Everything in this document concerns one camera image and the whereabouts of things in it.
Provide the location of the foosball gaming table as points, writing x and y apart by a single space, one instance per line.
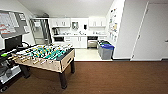
46 58

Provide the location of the grey bin green lid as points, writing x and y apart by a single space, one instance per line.
99 47

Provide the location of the white narrow drawer cabinet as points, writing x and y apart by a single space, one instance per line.
102 37

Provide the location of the grey bin blue lid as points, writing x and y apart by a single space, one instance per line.
107 52

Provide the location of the black microwave oven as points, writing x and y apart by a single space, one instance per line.
59 39

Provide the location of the stainless steel refrigerator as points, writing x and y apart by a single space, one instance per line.
40 31

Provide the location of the white door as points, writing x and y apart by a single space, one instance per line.
151 31

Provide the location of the black monitor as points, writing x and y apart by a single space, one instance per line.
13 42

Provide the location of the white three-door wall cabinet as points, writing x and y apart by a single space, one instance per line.
96 22

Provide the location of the large colourful wall poster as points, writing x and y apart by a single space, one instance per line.
113 23

